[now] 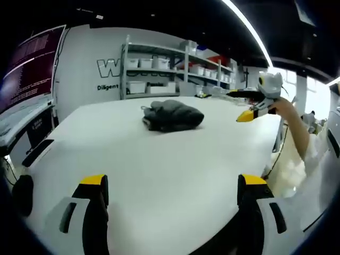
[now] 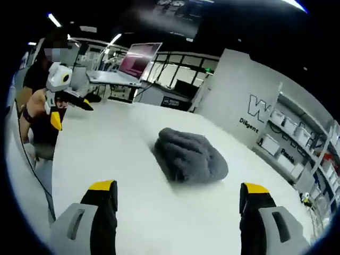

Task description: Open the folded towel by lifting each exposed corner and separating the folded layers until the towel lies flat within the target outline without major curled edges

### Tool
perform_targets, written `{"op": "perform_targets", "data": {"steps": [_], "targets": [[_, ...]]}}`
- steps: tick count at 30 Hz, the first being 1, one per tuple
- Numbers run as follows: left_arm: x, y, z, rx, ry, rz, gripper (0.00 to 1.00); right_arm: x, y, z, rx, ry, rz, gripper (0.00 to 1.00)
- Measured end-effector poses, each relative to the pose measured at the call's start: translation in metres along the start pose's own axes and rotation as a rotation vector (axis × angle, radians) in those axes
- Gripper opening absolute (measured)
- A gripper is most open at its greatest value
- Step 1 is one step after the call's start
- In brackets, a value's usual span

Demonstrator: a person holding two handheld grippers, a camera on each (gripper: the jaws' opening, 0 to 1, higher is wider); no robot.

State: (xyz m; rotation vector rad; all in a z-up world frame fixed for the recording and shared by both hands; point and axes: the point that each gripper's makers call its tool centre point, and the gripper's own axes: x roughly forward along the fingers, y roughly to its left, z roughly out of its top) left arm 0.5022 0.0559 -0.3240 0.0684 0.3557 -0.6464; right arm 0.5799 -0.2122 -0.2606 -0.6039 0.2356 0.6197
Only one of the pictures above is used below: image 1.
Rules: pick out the large monitor with text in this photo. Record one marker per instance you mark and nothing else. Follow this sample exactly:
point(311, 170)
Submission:
point(32, 66)

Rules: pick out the grey towel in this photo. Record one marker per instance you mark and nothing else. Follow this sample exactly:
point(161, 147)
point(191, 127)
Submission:
point(172, 115)

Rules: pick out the small items on far table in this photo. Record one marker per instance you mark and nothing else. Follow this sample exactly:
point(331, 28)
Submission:
point(203, 94)

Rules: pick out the grey metal shelf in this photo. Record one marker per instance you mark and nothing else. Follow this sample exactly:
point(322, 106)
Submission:
point(186, 66)

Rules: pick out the black flat keyboard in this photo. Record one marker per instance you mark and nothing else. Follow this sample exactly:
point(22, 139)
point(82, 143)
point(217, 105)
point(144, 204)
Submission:
point(37, 153)

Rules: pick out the row of white storage bins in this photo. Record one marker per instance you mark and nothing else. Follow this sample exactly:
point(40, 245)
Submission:
point(156, 63)

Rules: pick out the black computer case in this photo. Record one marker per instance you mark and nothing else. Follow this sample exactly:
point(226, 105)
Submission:
point(40, 130)

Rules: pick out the ceiling light strip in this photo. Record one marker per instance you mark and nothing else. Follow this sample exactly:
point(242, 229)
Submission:
point(252, 29)

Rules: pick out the black computer mouse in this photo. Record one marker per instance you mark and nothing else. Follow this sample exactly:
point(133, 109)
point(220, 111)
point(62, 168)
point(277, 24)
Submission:
point(23, 195)

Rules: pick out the person's right hand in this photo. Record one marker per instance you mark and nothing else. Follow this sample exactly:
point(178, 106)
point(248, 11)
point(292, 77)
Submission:
point(280, 105)

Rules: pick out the white grey machine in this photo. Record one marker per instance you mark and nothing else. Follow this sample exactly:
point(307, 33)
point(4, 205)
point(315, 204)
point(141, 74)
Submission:
point(334, 132)

